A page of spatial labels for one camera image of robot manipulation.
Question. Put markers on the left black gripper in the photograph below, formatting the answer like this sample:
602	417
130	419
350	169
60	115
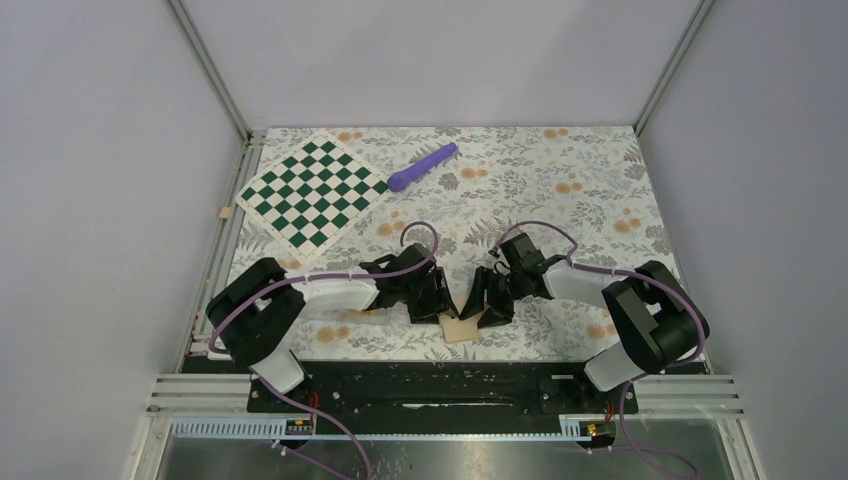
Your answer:
438	303

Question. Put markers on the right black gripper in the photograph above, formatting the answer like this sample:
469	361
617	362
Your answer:
498	313

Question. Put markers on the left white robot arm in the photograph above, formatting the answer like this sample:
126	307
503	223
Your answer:
252	315

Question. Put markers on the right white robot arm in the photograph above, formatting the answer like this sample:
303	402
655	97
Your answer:
657	322

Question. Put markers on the floral tablecloth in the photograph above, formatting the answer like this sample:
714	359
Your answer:
587	184

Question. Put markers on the green white chessboard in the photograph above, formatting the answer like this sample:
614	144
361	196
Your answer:
313	195

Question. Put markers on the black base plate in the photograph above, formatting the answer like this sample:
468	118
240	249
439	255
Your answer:
440	396

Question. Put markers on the purple cylindrical handle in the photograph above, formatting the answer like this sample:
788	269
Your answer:
402	179

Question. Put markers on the white slotted cable duct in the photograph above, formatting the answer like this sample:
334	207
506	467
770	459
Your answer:
303	429

